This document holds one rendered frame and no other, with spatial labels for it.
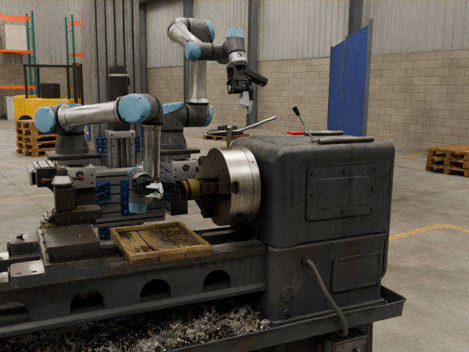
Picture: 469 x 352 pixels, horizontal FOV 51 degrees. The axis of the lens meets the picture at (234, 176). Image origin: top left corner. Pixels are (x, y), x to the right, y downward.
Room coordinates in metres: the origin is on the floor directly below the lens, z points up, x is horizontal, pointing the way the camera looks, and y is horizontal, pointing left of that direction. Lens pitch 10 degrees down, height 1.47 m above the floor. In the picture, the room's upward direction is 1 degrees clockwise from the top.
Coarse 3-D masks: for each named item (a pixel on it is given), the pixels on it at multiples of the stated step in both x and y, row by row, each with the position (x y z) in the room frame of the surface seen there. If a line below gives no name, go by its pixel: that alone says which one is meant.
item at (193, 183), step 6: (186, 180) 1.87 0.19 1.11; (192, 180) 1.86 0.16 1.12; (198, 180) 1.89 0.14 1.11; (180, 186) 1.88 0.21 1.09; (186, 186) 1.84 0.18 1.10; (192, 186) 1.84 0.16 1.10; (198, 186) 1.85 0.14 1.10; (180, 192) 1.88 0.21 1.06; (186, 192) 1.83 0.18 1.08; (192, 192) 1.84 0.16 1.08; (198, 192) 1.85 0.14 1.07; (180, 198) 1.87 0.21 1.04; (186, 198) 1.84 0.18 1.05; (192, 198) 1.85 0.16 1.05; (198, 198) 1.86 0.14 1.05
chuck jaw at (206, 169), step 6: (204, 156) 1.98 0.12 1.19; (198, 162) 1.99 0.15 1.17; (204, 162) 1.96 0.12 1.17; (210, 162) 1.97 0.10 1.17; (198, 168) 1.93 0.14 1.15; (204, 168) 1.94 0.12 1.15; (210, 168) 1.95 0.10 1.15; (198, 174) 1.91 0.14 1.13; (204, 174) 1.92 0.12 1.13; (210, 174) 1.93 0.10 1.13; (204, 180) 1.93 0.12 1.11; (210, 180) 1.94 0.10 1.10; (216, 180) 1.96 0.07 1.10
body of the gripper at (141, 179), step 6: (144, 174) 1.96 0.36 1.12; (132, 180) 1.94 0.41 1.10; (138, 180) 1.84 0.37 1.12; (144, 180) 1.85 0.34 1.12; (150, 180) 1.87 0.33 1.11; (132, 186) 1.94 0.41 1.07; (138, 186) 1.88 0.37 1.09; (144, 186) 1.86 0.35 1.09; (144, 192) 1.85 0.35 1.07; (150, 192) 1.86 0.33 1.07
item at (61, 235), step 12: (48, 228) 1.68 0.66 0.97; (60, 228) 1.69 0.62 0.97; (72, 228) 1.69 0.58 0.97; (84, 228) 1.69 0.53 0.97; (48, 240) 1.55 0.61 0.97; (60, 240) 1.55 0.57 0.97; (72, 240) 1.55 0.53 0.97; (84, 240) 1.55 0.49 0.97; (96, 240) 1.55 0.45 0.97; (48, 252) 1.48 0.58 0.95; (60, 252) 1.49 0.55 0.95; (72, 252) 1.51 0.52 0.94; (84, 252) 1.53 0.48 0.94; (96, 252) 1.54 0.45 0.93
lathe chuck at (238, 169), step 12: (216, 156) 1.91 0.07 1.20; (228, 156) 1.85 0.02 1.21; (240, 156) 1.87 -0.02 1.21; (216, 168) 1.91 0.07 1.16; (228, 168) 1.81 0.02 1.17; (240, 168) 1.83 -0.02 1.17; (228, 180) 1.81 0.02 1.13; (240, 180) 1.80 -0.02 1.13; (252, 180) 1.82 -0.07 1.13; (240, 192) 1.80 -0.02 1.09; (252, 192) 1.82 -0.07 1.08; (216, 204) 1.91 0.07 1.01; (228, 204) 1.81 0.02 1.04; (240, 204) 1.80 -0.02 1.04; (216, 216) 1.91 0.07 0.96; (228, 216) 1.81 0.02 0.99
